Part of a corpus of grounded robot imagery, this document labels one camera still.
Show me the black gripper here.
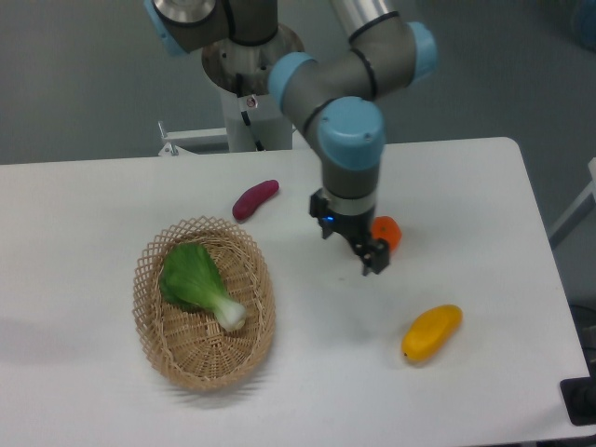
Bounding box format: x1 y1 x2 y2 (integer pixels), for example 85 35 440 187
309 188 390 276

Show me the purple sweet potato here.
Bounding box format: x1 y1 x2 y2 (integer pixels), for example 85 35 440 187
232 180 279 222

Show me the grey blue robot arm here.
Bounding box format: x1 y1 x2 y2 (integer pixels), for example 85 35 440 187
144 1 437 273

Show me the orange tangerine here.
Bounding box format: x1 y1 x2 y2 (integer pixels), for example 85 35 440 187
371 216 402 252

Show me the yellow mango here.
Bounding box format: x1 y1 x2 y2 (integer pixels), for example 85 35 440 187
400 305 464 363

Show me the green bok choy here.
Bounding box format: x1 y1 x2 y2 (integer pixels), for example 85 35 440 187
159 243 247 332

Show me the woven wicker basket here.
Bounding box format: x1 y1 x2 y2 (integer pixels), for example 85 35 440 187
133 216 276 391

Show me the black device at table edge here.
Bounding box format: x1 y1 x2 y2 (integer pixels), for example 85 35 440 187
560 377 595 427

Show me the blue object top right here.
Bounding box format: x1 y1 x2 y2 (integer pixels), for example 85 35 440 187
571 0 595 50

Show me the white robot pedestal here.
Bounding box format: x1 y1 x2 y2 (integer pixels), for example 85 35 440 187
201 24 304 151

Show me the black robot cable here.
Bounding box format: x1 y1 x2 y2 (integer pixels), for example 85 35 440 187
235 73 266 153

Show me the white metal base frame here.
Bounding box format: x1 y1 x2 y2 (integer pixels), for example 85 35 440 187
156 120 299 156

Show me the white frame leg right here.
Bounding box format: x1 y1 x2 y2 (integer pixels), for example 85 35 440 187
547 158 595 250

